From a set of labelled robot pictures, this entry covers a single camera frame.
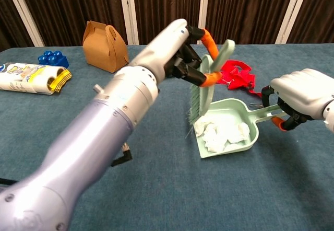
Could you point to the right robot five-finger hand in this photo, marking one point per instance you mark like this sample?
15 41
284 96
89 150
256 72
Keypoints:
302 92

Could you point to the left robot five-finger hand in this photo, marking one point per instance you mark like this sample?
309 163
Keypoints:
164 48

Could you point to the mint green hand broom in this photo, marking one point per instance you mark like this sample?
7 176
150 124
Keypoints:
207 97

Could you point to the mint green dustpan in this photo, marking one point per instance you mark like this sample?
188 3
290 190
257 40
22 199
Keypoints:
229 110

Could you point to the white paper towel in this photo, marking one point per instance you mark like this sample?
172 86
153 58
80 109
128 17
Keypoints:
219 137

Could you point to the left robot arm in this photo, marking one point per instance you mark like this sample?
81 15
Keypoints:
91 137

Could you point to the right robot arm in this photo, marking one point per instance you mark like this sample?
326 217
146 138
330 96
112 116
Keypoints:
329 118

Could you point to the brown paper gable box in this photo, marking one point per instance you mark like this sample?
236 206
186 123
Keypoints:
104 50

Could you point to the brown pleated curtain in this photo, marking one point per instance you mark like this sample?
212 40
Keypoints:
78 6

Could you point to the blue toy building brick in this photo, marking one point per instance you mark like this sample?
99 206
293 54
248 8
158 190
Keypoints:
53 58

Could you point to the blue-grey table mat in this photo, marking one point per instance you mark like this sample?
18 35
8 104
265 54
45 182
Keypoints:
208 189

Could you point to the white and yellow package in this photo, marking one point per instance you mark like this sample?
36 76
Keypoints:
23 78

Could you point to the white partition frame post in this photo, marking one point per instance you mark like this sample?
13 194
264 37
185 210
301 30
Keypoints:
289 11
128 11
204 6
23 11

